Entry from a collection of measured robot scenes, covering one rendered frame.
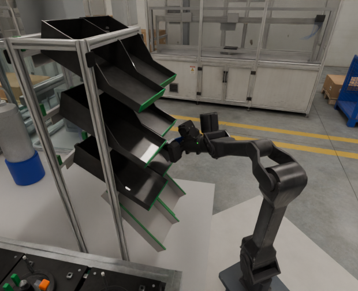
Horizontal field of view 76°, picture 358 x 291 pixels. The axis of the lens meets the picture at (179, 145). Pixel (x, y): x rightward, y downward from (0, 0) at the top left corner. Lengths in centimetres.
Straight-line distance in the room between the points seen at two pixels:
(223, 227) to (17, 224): 94
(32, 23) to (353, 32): 854
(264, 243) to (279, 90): 399
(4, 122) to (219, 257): 115
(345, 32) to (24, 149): 875
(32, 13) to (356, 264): 280
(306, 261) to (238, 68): 366
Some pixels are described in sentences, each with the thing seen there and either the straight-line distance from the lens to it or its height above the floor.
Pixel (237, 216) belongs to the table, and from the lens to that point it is 119.
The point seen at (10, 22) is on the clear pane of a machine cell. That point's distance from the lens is 708.
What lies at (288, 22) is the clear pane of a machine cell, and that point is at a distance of 430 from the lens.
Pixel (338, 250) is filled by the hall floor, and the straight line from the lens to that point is 245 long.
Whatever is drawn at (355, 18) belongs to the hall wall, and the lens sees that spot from 913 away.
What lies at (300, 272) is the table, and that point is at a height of 86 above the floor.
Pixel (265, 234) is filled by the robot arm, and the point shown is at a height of 128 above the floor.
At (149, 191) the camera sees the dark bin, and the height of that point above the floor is 120.
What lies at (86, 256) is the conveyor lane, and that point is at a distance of 96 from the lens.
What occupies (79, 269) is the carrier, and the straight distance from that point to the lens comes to 93.
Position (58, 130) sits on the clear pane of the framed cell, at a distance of 166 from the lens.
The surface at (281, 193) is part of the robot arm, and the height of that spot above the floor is 142.
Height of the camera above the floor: 172
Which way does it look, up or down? 32 degrees down
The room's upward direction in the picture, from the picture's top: straight up
